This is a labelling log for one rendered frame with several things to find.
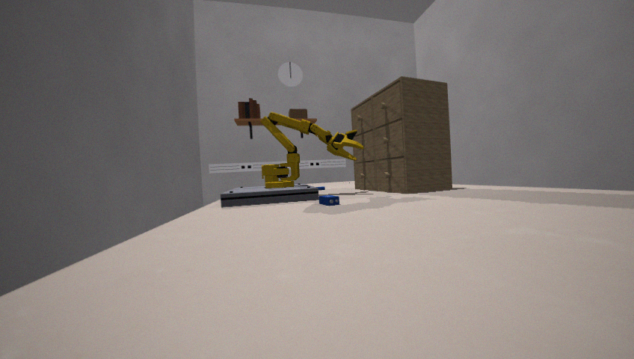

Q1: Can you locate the brown wooden chest of drawers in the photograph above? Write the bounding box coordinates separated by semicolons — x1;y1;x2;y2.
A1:
351;76;452;194

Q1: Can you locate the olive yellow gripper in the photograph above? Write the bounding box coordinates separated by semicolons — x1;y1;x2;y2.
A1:
327;129;363;161

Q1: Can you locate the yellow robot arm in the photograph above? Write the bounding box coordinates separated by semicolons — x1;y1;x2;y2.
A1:
260;112;333;188

